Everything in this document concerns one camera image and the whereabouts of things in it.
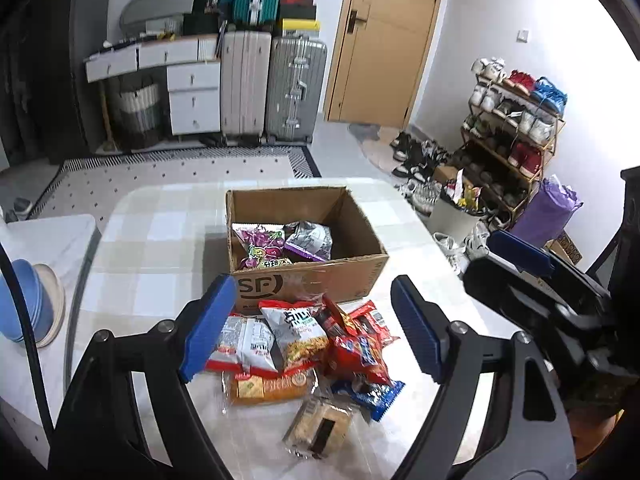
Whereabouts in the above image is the patterned floor rug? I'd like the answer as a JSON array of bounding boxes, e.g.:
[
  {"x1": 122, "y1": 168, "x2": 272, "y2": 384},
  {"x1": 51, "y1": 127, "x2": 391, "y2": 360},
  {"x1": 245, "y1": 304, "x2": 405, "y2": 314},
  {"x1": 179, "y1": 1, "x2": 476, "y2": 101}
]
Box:
[{"x1": 37, "y1": 146, "x2": 322, "y2": 221}]

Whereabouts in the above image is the beige suitcase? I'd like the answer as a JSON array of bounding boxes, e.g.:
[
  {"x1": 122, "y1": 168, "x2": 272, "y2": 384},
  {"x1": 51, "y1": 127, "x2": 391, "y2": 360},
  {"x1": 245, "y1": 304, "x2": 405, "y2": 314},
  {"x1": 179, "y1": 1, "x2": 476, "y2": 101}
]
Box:
[{"x1": 220, "y1": 30, "x2": 273, "y2": 147}]

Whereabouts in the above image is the wooden broom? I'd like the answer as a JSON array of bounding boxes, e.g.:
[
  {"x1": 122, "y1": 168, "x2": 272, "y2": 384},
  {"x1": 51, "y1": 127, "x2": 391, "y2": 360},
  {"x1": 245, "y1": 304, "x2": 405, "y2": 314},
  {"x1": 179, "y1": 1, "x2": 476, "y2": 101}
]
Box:
[{"x1": 98, "y1": 80, "x2": 122, "y2": 155}]

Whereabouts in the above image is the silver suitcase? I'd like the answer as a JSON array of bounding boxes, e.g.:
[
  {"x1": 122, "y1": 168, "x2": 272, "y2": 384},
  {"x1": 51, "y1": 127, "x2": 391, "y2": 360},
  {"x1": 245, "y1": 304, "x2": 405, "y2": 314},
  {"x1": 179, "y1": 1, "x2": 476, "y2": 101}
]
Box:
[{"x1": 265, "y1": 36, "x2": 329, "y2": 144}]

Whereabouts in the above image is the black bag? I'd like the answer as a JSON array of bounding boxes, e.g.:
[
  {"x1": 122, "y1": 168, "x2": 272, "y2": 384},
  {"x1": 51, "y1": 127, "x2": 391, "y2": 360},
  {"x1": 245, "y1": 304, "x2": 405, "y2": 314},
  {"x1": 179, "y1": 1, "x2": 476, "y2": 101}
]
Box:
[{"x1": 182, "y1": 0, "x2": 224, "y2": 37}]

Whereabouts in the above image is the black cable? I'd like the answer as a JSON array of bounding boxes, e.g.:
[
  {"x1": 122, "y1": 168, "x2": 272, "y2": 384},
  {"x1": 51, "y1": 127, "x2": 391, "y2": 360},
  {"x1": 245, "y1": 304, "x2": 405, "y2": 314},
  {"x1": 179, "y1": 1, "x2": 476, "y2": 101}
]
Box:
[{"x1": 0, "y1": 242, "x2": 56, "y2": 443}]

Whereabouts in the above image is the striped laundry basket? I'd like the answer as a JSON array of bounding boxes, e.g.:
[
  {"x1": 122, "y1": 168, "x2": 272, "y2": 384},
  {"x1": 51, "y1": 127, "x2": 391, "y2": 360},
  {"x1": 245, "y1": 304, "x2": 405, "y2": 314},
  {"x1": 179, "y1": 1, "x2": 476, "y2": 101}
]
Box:
[{"x1": 107, "y1": 82, "x2": 162, "y2": 149}]

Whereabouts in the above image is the white drawer desk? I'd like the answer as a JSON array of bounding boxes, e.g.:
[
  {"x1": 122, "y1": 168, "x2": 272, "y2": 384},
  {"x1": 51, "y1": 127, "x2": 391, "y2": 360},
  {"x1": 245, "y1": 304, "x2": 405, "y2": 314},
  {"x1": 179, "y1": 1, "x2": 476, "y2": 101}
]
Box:
[{"x1": 84, "y1": 35, "x2": 222, "y2": 137}]

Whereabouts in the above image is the purple bag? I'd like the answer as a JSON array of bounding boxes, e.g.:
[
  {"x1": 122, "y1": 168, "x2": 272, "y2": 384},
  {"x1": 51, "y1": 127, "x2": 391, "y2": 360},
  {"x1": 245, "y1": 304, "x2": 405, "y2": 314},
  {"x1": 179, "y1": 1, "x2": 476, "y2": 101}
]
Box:
[{"x1": 510, "y1": 177, "x2": 584, "y2": 249}]

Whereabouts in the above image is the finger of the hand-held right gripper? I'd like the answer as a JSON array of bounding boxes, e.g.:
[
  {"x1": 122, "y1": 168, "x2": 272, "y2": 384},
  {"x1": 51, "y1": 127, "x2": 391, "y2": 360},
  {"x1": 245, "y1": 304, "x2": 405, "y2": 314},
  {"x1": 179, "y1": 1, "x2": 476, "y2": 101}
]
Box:
[
  {"x1": 486, "y1": 230, "x2": 557, "y2": 277},
  {"x1": 462, "y1": 255, "x2": 566, "y2": 333}
]

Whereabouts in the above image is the white noodle snack packet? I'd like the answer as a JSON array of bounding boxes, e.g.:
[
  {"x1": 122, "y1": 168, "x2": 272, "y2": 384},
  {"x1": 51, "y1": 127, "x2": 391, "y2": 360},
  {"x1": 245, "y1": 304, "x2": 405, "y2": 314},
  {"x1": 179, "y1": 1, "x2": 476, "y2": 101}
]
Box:
[{"x1": 259, "y1": 300, "x2": 329, "y2": 374}]

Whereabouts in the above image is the clear cracker packet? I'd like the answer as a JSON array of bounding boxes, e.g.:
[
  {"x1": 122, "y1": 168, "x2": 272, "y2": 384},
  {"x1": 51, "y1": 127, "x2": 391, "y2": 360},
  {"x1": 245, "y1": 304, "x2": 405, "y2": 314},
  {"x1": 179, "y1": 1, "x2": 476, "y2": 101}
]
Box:
[{"x1": 282, "y1": 395, "x2": 359, "y2": 461}]

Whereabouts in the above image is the grey oval chair back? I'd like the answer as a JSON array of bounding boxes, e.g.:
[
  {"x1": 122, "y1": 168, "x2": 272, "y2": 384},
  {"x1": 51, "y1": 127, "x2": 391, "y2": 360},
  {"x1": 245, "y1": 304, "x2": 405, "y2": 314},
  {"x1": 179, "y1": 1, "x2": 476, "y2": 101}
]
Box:
[{"x1": 120, "y1": 0, "x2": 197, "y2": 37}]

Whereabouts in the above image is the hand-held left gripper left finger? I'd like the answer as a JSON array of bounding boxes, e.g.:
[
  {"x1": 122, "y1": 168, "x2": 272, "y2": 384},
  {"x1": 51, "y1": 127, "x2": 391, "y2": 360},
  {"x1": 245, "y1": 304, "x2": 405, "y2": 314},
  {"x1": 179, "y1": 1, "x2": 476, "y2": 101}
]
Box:
[{"x1": 47, "y1": 275, "x2": 238, "y2": 480}]

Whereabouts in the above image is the white trash bin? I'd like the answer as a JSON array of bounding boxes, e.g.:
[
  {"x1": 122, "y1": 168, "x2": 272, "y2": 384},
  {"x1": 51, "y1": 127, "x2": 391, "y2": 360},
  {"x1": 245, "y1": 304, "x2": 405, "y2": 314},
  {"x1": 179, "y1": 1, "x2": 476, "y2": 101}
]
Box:
[{"x1": 429, "y1": 191, "x2": 489, "y2": 250}]

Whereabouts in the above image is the small grey door mat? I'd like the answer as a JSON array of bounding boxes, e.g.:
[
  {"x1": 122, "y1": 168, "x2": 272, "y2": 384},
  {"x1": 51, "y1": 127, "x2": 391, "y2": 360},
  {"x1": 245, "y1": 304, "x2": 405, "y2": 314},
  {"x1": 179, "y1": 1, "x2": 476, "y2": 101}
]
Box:
[{"x1": 348, "y1": 124, "x2": 387, "y2": 142}]

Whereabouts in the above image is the orange bread packet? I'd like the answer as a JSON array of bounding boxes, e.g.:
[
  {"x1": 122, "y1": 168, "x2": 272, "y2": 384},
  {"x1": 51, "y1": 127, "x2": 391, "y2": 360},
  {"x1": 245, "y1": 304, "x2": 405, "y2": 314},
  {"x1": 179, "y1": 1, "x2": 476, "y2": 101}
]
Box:
[{"x1": 222, "y1": 365, "x2": 317, "y2": 407}]

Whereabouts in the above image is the yellow black box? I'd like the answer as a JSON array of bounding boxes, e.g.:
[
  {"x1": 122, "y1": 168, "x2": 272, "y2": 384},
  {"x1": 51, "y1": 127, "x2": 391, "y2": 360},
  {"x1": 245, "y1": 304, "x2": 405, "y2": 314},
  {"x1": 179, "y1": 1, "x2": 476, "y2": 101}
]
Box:
[{"x1": 279, "y1": 19, "x2": 322, "y2": 38}]

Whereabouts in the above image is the white red snack packet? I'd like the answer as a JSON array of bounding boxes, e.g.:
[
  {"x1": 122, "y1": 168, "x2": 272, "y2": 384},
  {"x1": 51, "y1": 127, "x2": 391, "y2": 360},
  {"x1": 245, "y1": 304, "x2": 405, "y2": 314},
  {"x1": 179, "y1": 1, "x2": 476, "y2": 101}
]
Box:
[{"x1": 205, "y1": 312, "x2": 279, "y2": 374}]

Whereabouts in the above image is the grey purple snack packet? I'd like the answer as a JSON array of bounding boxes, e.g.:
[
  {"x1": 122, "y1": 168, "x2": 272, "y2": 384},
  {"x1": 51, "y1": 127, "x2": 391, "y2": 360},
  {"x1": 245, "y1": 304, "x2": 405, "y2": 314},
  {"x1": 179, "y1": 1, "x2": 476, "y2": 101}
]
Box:
[{"x1": 285, "y1": 221, "x2": 334, "y2": 262}]

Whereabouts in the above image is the red black-window snack packet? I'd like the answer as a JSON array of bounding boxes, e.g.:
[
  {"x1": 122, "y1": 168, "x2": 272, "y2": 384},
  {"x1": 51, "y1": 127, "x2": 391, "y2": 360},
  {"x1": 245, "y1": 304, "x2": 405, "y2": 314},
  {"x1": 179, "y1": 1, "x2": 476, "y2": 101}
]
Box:
[{"x1": 347, "y1": 300, "x2": 402, "y2": 347}]

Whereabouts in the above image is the black cabinet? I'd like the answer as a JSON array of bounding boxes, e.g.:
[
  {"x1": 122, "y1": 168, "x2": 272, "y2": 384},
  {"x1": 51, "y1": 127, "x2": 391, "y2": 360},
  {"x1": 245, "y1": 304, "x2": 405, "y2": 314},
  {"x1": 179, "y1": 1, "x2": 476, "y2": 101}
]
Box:
[{"x1": 0, "y1": 0, "x2": 112, "y2": 163}]

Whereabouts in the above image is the metal shoe rack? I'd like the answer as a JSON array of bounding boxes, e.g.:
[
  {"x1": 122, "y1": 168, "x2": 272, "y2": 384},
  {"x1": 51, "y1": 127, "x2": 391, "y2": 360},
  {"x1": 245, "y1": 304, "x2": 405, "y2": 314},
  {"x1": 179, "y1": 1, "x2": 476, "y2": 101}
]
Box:
[{"x1": 461, "y1": 72, "x2": 567, "y2": 213}]

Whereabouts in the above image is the blue snack packet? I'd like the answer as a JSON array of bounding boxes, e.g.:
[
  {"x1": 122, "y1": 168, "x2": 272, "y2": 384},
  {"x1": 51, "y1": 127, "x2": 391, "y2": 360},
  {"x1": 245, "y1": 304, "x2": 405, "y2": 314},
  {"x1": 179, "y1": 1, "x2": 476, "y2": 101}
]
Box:
[{"x1": 332, "y1": 377, "x2": 406, "y2": 422}]

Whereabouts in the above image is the brown cardboard box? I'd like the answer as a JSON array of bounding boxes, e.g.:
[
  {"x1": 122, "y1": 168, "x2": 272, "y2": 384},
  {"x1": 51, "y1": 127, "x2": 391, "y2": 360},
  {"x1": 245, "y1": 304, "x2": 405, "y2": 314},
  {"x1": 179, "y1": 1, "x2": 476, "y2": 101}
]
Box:
[{"x1": 225, "y1": 186, "x2": 391, "y2": 317}]

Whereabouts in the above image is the red blue-label snack packet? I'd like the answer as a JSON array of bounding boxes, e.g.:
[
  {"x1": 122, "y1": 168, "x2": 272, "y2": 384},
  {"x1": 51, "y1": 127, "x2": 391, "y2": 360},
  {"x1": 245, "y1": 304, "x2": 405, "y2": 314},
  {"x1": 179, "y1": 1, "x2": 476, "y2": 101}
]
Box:
[{"x1": 325, "y1": 334, "x2": 394, "y2": 391}]

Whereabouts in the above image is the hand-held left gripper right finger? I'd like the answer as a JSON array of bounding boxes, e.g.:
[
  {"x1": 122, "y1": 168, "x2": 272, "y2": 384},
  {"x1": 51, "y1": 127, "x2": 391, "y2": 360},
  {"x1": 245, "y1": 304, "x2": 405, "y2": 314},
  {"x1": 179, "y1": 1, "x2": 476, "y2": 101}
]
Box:
[{"x1": 390, "y1": 275, "x2": 577, "y2": 480}]

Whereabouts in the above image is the wooden door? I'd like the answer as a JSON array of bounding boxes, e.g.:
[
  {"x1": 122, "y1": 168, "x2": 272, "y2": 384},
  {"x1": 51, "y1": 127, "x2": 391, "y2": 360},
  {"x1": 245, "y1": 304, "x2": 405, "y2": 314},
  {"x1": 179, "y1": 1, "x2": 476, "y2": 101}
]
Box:
[{"x1": 324, "y1": 0, "x2": 449, "y2": 130}]

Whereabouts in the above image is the pile of floor sneakers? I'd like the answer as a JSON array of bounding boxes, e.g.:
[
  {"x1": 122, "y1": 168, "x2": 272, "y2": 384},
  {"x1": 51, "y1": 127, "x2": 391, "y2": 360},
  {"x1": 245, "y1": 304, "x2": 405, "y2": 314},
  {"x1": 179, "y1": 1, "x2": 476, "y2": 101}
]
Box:
[{"x1": 390, "y1": 130, "x2": 493, "y2": 275}]

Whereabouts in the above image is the beige round door mat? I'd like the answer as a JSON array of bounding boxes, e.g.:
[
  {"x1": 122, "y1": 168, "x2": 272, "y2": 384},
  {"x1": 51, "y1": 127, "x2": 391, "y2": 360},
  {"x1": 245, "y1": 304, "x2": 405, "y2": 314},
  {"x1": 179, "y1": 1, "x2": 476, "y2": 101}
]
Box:
[{"x1": 361, "y1": 127, "x2": 417, "y2": 177}]

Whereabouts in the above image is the dark red snack packet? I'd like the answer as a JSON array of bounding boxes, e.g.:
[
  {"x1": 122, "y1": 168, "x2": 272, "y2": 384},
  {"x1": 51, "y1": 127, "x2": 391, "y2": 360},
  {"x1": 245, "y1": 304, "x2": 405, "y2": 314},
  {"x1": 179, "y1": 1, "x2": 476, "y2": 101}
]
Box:
[{"x1": 315, "y1": 296, "x2": 358, "y2": 342}]

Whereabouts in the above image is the small brown printed box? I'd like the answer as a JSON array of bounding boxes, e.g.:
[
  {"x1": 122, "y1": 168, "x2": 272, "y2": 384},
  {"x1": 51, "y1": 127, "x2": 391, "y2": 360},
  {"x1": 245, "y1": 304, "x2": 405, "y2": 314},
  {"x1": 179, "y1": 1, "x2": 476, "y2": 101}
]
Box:
[{"x1": 545, "y1": 232, "x2": 584, "y2": 264}]

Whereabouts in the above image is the assorted shoes collection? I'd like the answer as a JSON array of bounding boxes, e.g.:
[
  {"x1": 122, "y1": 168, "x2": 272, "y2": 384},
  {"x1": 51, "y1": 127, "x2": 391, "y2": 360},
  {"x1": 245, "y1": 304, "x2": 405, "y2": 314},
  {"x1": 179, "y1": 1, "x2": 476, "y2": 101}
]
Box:
[{"x1": 462, "y1": 57, "x2": 568, "y2": 211}]

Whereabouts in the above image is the beige plate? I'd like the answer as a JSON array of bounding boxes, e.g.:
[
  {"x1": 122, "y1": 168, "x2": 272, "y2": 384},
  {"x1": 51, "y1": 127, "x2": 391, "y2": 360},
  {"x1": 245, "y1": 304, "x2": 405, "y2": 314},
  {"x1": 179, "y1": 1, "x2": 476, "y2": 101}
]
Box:
[{"x1": 32, "y1": 264, "x2": 66, "y2": 349}]

